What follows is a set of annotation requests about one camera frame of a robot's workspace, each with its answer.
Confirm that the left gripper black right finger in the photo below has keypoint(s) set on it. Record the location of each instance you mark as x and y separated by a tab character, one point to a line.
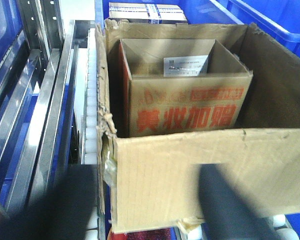
226	213

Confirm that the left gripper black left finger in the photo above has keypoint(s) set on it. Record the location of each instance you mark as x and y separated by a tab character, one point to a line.
61	214

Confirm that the large brown cardboard box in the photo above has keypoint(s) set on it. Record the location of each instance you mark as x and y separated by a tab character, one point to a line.
153	179

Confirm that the red printed cardboard box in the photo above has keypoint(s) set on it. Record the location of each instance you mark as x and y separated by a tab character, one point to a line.
158	105

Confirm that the white roller conveyor track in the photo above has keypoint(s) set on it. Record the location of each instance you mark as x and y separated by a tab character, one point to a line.
89	120

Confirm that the white shipping label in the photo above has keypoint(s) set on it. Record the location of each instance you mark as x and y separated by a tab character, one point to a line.
185	66

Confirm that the blue plastic crate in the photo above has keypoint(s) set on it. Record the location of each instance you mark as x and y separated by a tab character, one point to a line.
278	18

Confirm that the taped cardboard box far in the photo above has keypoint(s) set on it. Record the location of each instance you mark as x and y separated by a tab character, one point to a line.
149	13

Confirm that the metal shelf rail frame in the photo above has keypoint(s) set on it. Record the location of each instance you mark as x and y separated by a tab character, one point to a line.
45	68

